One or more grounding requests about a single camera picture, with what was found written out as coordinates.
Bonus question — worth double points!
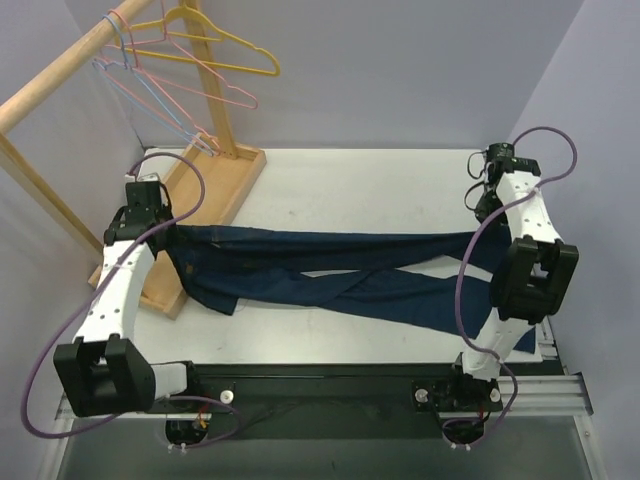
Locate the aluminium frame rail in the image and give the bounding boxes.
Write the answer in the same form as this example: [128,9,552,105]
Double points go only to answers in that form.
[482,147,596,416]

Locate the yellow plastic hanger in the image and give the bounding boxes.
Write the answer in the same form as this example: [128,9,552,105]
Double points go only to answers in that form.
[127,4,281,77]

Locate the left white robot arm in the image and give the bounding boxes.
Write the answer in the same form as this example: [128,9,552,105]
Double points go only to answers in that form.
[53,179,203,417]

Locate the wooden clothes rack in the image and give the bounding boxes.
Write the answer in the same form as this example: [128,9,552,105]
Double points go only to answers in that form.
[1,1,266,319]

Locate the dark blue denim trousers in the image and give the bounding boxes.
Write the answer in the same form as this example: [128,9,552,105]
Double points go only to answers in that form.
[162,223,539,355]

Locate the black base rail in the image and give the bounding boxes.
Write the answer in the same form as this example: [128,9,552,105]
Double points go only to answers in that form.
[151,363,503,440]

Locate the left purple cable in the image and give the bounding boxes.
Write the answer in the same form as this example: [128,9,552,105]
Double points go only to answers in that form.
[20,153,241,444]

